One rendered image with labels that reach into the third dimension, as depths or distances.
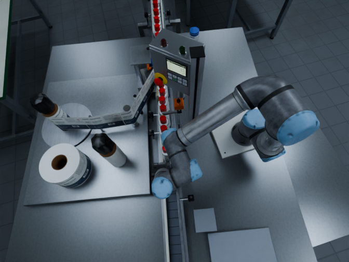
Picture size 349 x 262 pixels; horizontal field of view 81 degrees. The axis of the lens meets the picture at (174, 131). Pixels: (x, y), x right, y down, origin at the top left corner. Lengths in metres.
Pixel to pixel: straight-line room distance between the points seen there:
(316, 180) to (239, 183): 0.41
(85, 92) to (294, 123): 1.24
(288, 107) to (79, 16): 3.39
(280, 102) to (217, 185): 0.66
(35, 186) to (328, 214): 1.54
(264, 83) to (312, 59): 2.45
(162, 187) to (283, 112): 0.45
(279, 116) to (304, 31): 2.82
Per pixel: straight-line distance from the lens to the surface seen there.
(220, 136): 1.24
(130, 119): 1.18
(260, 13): 3.50
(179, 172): 0.76
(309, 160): 1.39
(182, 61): 0.70
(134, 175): 1.16
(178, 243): 1.10
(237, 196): 1.19
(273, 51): 3.02
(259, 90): 0.68
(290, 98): 0.67
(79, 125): 1.27
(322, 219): 1.34
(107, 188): 1.19
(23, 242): 1.42
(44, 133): 1.46
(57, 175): 1.15
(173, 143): 0.78
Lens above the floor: 1.98
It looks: 65 degrees down
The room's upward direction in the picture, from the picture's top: 7 degrees counter-clockwise
